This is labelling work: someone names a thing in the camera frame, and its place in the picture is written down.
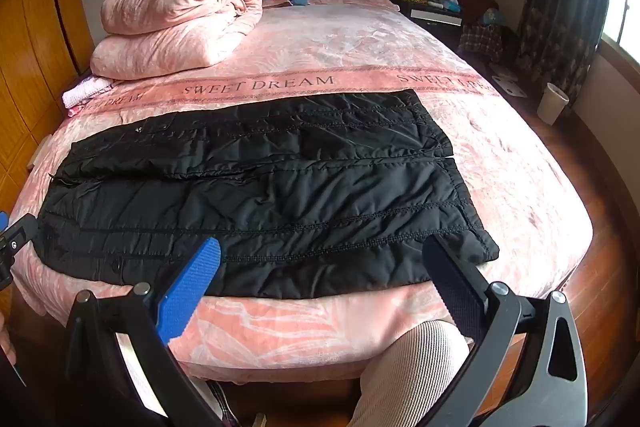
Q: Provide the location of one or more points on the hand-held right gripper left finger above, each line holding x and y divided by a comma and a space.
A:
189, 289

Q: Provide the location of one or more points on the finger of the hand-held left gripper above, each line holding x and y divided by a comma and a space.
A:
20, 234

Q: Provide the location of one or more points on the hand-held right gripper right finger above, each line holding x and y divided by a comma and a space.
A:
450, 274

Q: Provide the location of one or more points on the black jacket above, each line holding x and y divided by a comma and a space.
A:
280, 202

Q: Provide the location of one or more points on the person's leg in white knit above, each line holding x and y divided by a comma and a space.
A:
410, 372

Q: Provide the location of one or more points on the light pink folded towel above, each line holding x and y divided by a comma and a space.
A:
85, 89

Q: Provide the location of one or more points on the wooden wardrobe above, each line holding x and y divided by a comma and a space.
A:
35, 37

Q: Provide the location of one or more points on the white floor scale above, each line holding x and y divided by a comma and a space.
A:
510, 84

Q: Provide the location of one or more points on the white waste bin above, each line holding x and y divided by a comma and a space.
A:
553, 103

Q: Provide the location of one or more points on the pink bed with blanket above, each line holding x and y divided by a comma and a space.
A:
380, 52

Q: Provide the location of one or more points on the plaid bag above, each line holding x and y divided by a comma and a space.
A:
481, 39

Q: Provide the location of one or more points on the dark nightstand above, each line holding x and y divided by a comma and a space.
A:
432, 14

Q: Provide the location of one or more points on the pink pillow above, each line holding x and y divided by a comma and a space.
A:
180, 17

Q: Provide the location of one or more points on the dark red cloth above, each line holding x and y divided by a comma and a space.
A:
475, 0

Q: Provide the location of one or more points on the window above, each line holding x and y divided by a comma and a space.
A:
622, 2

